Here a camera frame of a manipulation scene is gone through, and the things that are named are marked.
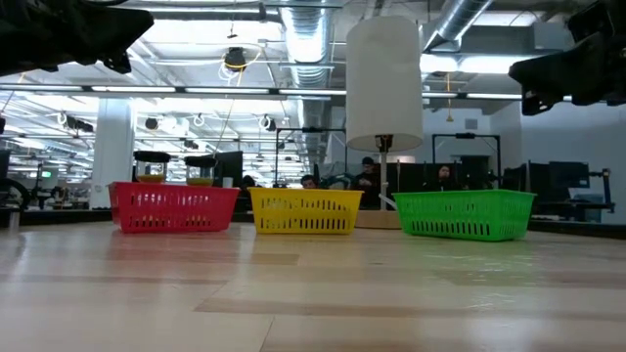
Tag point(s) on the white building column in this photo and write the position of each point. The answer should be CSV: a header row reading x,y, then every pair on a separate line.
x,y
112,146

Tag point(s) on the green plastic basket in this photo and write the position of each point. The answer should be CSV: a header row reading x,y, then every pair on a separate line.
x,y
464,196

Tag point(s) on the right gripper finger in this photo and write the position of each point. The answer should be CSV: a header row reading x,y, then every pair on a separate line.
x,y
548,73

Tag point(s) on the black metal rig frame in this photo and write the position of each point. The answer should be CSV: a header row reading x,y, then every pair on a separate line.
x,y
464,135

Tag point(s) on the black ceiling-hung device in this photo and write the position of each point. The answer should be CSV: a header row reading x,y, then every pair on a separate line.
x,y
235,58

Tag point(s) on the white shade table lamp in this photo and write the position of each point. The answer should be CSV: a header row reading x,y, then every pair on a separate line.
x,y
384,83

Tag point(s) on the person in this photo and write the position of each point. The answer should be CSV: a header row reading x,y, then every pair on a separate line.
x,y
368,183
309,182
248,181
444,176

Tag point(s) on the red plastic basket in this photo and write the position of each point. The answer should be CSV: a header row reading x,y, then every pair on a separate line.
x,y
171,189

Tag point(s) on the black monitor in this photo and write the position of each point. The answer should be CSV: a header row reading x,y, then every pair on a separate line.
x,y
230,168
569,175

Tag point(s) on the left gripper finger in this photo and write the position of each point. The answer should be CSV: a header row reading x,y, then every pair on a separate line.
x,y
112,29

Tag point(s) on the yellow plastic basket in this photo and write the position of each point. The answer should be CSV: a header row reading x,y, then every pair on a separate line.
x,y
303,194

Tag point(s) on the long ceiling light strip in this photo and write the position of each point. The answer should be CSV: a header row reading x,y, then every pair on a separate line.
x,y
132,89

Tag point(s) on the silver ventilation duct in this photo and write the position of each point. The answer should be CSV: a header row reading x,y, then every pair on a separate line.
x,y
305,39
460,19

